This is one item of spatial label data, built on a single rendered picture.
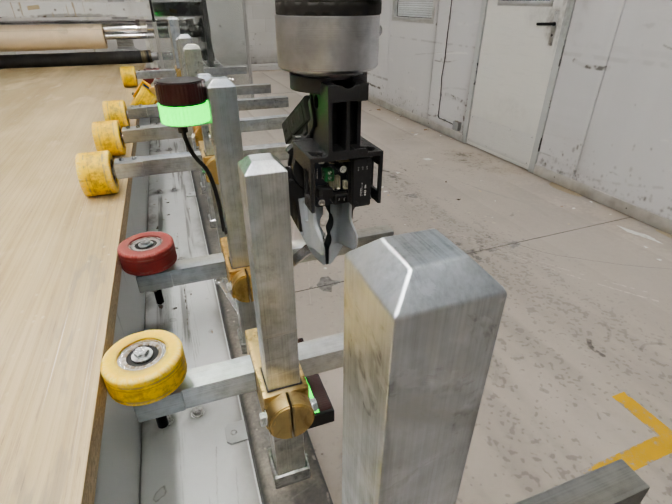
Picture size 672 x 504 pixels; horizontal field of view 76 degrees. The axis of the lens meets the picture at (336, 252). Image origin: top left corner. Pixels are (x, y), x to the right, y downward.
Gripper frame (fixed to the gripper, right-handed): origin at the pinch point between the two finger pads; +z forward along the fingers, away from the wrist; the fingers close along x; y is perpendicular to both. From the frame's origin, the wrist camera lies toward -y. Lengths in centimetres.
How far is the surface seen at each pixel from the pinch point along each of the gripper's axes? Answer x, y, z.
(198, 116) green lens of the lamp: -11.1, -14.5, -13.4
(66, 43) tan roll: -62, -247, -6
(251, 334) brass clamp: -9.6, 0.1, 9.9
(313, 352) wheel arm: -3.1, 4.7, 10.9
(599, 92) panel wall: 253, -180, 27
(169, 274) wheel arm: -18.9, -19.4, 11.0
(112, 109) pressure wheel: -30, -93, 0
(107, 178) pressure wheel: -27, -42, 2
